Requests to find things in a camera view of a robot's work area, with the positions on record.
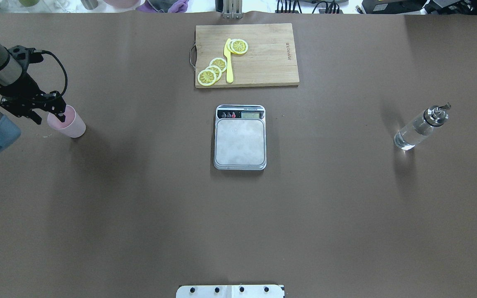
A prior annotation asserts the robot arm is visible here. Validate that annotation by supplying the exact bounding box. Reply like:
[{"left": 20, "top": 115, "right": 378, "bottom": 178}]
[{"left": 0, "top": 43, "right": 68, "bottom": 153}]

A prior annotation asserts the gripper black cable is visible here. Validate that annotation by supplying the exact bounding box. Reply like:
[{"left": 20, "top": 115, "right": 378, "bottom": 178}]
[{"left": 31, "top": 49, "right": 68, "bottom": 100}]

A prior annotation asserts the clear glass sauce bottle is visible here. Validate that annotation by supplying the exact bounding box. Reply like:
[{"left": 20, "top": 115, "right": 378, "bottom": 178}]
[{"left": 393, "top": 103, "right": 452, "bottom": 151}]

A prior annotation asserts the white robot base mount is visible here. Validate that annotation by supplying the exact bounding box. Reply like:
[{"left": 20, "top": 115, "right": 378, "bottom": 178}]
[{"left": 176, "top": 284, "right": 286, "bottom": 298}]

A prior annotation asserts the purple grey cloth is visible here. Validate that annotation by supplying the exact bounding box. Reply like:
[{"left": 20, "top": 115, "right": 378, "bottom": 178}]
[{"left": 136, "top": 0, "right": 188, "bottom": 13}]

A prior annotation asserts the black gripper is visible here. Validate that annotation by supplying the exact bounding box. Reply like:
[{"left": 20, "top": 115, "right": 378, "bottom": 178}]
[{"left": 0, "top": 91, "right": 66, "bottom": 125}]

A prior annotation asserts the lemon slice near knife tip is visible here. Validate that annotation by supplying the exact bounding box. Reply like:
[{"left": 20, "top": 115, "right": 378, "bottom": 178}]
[{"left": 227, "top": 39, "right": 249, "bottom": 55}]

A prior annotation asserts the wooden cutting board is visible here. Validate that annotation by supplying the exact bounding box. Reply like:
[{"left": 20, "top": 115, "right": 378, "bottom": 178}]
[{"left": 195, "top": 23, "right": 300, "bottom": 88}]

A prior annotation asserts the lemon slice middle of three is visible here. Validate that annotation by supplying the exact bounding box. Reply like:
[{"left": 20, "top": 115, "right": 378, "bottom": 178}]
[{"left": 206, "top": 65, "right": 222, "bottom": 82}]

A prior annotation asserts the digital kitchen scale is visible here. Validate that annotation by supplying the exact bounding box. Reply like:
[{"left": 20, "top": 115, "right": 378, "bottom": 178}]
[{"left": 214, "top": 104, "right": 267, "bottom": 171}]

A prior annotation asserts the yellow plastic knife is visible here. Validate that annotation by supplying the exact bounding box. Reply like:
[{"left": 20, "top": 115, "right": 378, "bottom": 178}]
[{"left": 223, "top": 38, "right": 234, "bottom": 84}]

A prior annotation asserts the aluminium frame post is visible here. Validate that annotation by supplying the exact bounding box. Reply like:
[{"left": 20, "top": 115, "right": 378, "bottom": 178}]
[{"left": 222, "top": 0, "right": 243, "bottom": 19}]

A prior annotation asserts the lemon slice upper of three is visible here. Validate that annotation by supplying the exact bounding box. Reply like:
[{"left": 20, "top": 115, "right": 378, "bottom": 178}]
[{"left": 209, "top": 57, "right": 227, "bottom": 72}]

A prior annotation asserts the pink plastic cup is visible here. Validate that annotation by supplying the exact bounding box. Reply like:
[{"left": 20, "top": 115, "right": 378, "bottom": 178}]
[{"left": 47, "top": 104, "right": 87, "bottom": 138}]

